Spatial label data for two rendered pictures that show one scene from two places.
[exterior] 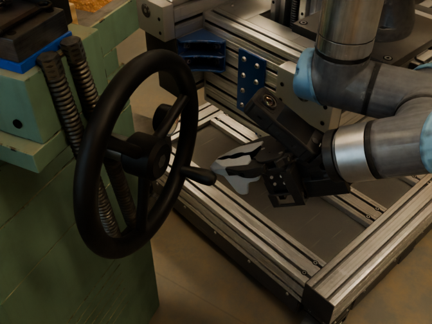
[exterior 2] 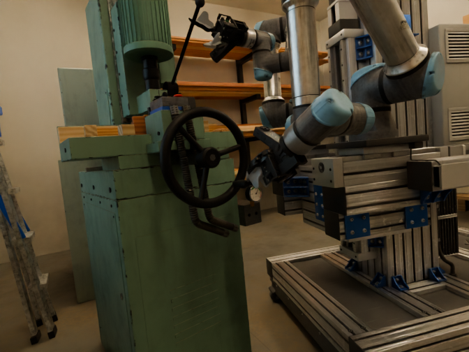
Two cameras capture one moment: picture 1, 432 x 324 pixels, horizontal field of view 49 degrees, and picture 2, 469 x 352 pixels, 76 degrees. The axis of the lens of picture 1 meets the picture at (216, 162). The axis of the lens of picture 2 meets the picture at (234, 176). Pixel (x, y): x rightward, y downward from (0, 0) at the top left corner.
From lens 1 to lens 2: 61 cm
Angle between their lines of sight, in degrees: 45
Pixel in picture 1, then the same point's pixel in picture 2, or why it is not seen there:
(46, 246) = (168, 225)
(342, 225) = (400, 316)
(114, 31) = (227, 140)
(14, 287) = (144, 234)
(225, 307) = not seen: outside the picture
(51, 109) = not seen: hidden behind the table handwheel
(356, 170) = (290, 137)
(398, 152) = (303, 116)
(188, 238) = (290, 327)
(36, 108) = (164, 123)
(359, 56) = (308, 102)
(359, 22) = (302, 83)
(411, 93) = not seen: hidden behind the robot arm
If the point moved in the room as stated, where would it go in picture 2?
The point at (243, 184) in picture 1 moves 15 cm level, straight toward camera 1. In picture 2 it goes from (256, 180) to (224, 188)
